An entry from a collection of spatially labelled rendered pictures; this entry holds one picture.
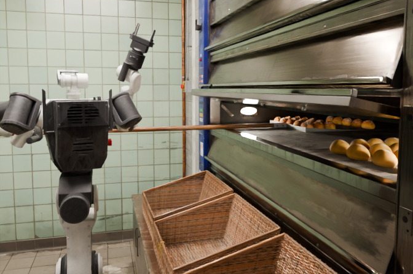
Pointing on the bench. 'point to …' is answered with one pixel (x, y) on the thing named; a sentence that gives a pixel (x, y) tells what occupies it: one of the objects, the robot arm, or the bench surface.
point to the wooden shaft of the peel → (197, 127)
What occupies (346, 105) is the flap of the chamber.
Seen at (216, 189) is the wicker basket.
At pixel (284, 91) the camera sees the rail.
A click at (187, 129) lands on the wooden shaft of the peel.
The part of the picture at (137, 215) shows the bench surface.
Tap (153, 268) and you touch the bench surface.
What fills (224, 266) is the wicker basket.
